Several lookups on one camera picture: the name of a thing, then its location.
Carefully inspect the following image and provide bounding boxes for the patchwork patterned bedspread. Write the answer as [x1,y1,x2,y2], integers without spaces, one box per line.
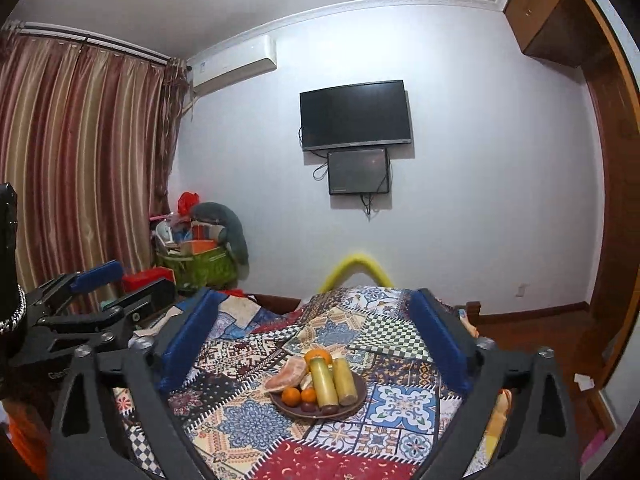
[112,284,501,480]

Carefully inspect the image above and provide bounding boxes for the yellow sugarcane piece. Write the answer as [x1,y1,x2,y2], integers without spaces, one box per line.
[333,358,358,406]
[309,359,338,408]

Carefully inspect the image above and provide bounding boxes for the red plastic bag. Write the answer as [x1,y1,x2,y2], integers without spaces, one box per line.
[177,192,200,217]

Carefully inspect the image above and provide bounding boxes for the dark oval plate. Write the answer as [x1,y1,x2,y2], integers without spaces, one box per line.
[268,369,370,422]

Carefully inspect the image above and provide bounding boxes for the yellow curved tube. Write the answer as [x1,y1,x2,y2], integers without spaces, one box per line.
[319,252,394,294]

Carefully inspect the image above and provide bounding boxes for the small wall monitor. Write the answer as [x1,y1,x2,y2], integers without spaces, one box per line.
[328,148,390,196]

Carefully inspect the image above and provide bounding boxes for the grey plush pillow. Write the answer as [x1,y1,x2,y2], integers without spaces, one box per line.
[190,202,248,266]

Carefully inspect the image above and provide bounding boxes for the wooden wardrobe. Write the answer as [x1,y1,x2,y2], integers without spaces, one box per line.
[497,0,639,387]

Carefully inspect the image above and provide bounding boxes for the striped red gold curtain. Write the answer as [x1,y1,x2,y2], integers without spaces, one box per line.
[1,29,189,290]

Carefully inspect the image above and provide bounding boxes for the white air conditioner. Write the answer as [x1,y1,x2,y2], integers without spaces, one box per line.
[189,35,278,96]

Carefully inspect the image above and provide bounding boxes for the dark red date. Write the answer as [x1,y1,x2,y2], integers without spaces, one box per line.
[321,404,340,415]
[300,402,317,413]

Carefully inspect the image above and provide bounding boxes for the large pomelo segment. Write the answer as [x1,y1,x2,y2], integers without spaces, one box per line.
[264,356,308,393]

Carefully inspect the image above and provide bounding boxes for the small pomelo segment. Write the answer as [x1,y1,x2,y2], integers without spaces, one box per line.
[298,373,312,391]

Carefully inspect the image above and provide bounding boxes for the green storage box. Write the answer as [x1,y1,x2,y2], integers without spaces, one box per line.
[155,247,238,292]

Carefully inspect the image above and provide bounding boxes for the orange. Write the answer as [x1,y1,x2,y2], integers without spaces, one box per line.
[304,348,333,365]
[281,387,302,408]
[300,387,317,404]

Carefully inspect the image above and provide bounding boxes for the large wall television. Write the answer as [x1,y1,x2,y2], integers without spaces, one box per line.
[299,80,412,152]

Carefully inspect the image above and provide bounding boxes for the red flat box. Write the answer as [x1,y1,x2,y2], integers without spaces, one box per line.
[122,266,175,292]

